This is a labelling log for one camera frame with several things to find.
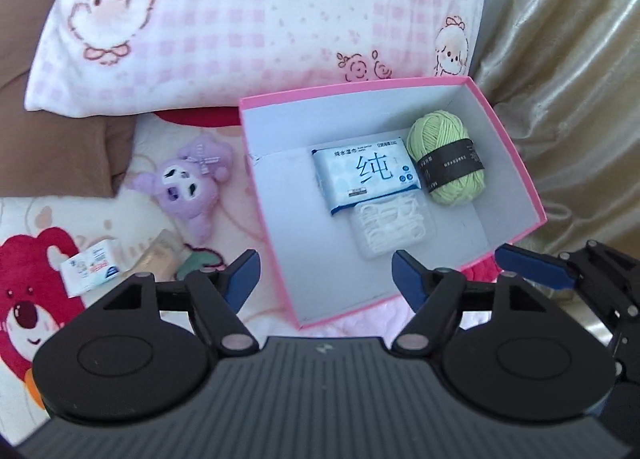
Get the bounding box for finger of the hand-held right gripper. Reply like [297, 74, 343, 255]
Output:
[495, 240, 640, 335]

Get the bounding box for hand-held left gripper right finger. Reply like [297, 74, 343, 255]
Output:
[391, 250, 551, 357]

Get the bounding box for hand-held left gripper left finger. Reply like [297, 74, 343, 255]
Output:
[102, 249, 262, 357]

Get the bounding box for clear floss pick box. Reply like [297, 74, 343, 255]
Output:
[348, 196, 432, 261]

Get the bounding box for pink cardboard box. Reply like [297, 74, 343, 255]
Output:
[238, 76, 547, 331]

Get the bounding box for gold capped foundation bottle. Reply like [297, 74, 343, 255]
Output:
[122, 229, 193, 275]

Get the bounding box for purple plush toy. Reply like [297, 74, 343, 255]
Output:
[131, 135, 236, 245]

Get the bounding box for blue wet wipes pack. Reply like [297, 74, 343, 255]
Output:
[311, 136, 423, 216]

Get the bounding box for green yarn ball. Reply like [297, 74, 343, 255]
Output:
[406, 109, 487, 206]

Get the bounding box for small white blue carton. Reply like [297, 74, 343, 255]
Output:
[60, 239, 123, 297]

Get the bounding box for bear printed blanket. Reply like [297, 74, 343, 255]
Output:
[0, 109, 501, 440]

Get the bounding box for golden curtain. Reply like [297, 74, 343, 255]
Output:
[470, 0, 640, 260]

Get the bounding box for brown pillow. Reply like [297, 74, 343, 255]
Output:
[0, 0, 136, 198]

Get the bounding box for pink checked cartoon pillow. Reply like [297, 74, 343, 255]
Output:
[24, 0, 488, 117]

